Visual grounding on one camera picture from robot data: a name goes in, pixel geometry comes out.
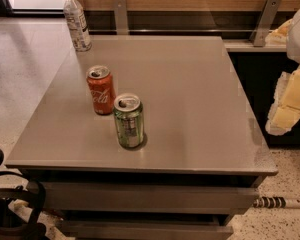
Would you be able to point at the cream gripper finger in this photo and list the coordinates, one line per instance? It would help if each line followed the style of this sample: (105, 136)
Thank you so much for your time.
(284, 113)
(279, 35)

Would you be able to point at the green soda can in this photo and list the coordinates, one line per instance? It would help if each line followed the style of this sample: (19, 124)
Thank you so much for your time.
(129, 122)

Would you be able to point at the red cola can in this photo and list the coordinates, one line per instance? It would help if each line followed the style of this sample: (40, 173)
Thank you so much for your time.
(100, 83)

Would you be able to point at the clear plastic water bottle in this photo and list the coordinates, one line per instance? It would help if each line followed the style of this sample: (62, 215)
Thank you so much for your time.
(77, 25)

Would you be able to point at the grey drawer cabinet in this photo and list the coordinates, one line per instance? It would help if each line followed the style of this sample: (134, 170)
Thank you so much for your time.
(201, 162)

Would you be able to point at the black office chair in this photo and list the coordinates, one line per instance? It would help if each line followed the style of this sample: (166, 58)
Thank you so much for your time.
(12, 227)

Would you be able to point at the right metal wall bracket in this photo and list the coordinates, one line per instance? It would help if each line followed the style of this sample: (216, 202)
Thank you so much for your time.
(267, 16)

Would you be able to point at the metal wall bracket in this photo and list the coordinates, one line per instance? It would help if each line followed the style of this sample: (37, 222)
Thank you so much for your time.
(121, 17)
(267, 16)

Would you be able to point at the striped white cable connector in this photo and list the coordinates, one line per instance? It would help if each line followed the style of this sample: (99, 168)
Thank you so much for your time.
(276, 202)

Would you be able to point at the left metal wall bracket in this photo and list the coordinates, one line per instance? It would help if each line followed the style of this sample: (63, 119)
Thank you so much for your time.
(121, 17)

